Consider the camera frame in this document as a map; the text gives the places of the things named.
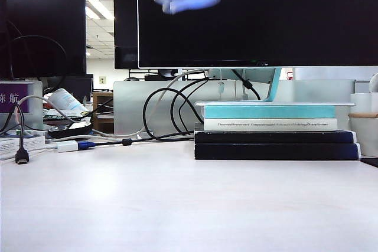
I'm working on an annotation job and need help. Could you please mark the teal book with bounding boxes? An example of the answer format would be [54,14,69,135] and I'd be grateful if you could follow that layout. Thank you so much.
[204,105,337,119]

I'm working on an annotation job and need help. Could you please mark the black slim monitor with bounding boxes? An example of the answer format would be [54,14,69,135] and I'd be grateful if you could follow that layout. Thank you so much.
[113,0,139,70]

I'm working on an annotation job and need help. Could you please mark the white cylindrical container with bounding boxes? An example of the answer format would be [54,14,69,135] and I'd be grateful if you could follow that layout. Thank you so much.
[350,92,378,158]

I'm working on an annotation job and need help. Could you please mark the white book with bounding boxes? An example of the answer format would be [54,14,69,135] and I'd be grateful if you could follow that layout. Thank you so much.
[203,117,338,132]

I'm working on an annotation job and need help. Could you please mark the black HDMI cable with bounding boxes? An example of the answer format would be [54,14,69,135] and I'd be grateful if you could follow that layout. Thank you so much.
[0,103,31,166]

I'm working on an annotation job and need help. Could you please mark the dark background monitor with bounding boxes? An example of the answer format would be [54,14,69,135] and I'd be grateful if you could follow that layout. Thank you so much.
[44,74,95,104]

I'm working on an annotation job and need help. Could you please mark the white VGA adapter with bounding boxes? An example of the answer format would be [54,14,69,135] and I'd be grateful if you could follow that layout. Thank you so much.
[28,140,80,153]

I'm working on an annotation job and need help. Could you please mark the ceiling light panel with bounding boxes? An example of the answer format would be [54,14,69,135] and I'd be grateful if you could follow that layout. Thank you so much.
[85,0,115,22]

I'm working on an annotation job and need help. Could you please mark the white blue medicine box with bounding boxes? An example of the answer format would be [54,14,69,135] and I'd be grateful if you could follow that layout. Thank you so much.
[0,135,47,160]

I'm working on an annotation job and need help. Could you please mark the black monitor with cables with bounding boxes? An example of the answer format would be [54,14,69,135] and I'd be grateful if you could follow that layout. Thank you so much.
[0,0,88,78]

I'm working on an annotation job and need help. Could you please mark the black AOC monitor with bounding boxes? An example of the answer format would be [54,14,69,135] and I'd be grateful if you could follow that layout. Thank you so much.
[137,0,378,68]

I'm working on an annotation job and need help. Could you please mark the white hanging cable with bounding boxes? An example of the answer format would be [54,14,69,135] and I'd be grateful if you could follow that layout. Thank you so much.
[217,68,226,94]

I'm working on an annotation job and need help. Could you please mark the wooden desk shelf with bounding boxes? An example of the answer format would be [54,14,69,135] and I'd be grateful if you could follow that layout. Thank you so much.
[93,91,115,134]

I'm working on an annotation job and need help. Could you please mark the teal silver monitor stand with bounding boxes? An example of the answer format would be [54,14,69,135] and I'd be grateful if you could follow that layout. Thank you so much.
[194,67,357,107]

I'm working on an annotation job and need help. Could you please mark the black mouse pad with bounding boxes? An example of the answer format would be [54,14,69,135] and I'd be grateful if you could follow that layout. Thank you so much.
[360,157,378,168]

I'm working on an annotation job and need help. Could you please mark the light grey cable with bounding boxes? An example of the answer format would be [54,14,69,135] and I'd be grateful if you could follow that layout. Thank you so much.
[17,68,207,140]

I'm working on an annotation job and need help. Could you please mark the black cable blue VGA plug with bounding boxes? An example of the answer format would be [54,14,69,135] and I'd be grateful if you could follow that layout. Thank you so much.
[78,77,210,150]

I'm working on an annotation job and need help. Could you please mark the white tube blue print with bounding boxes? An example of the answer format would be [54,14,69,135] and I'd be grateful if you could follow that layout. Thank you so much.
[48,88,89,114]

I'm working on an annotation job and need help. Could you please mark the thin black cable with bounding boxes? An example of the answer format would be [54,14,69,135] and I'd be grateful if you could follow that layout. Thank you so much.
[171,79,207,134]

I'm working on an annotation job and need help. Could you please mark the thick black power cable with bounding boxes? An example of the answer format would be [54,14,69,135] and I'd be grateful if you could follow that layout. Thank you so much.
[231,68,262,102]

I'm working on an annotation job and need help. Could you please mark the purple acrylic nameplate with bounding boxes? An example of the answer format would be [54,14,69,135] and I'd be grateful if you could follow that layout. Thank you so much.
[0,80,44,131]

